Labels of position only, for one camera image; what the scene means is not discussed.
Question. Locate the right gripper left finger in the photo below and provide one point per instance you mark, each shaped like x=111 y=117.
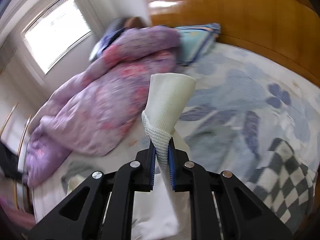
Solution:
x=101 y=207

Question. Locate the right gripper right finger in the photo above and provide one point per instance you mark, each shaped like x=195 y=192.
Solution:
x=221 y=206

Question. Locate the white knit sweater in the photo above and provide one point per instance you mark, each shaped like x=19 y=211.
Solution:
x=164 y=214

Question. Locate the grey checkered garment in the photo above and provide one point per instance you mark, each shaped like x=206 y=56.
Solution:
x=284 y=184

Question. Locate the purple floral quilt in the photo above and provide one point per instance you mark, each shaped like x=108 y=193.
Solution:
x=92 y=111

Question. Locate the floral blue bed sheet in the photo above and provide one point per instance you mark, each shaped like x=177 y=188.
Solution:
x=241 y=103

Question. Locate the light blue pillow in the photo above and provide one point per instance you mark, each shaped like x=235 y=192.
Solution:
x=195 y=41

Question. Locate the bright window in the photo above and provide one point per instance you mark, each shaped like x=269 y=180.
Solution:
x=55 y=32

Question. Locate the wooden headboard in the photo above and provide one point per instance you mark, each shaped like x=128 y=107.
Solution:
x=285 y=31

